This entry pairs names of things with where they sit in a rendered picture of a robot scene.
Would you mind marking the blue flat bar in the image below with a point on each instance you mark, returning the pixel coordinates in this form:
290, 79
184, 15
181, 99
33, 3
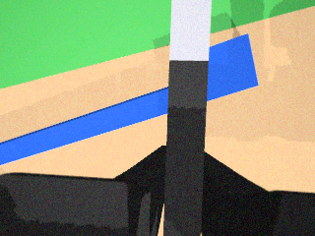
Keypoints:
231, 69

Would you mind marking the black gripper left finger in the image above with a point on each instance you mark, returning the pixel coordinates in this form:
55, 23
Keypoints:
40, 204

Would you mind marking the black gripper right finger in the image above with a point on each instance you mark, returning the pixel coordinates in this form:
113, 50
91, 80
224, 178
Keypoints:
232, 205

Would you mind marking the green flat mat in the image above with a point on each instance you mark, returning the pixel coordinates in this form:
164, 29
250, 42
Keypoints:
43, 38

